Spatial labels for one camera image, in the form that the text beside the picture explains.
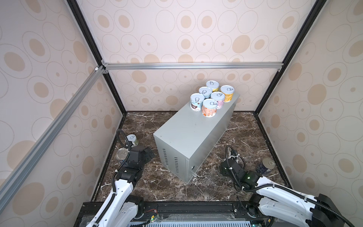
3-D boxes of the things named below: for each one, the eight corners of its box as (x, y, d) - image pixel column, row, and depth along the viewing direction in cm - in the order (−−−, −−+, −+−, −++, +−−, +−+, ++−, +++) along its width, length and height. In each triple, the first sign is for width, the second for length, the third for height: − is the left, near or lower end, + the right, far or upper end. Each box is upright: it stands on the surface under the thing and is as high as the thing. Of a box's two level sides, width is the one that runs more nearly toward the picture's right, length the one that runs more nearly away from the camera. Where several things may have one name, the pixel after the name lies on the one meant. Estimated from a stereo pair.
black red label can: (257, 175, 88) (265, 168, 80) (254, 165, 92) (261, 157, 84) (268, 175, 88) (278, 168, 80) (265, 165, 92) (273, 157, 84)
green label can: (128, 141, 104) (126, 136, 99) (133, 137, 106) (131, 132, 101) (135, 147, 101) (133, 142, 96) (140, 142, 103) (138, 137, 98)
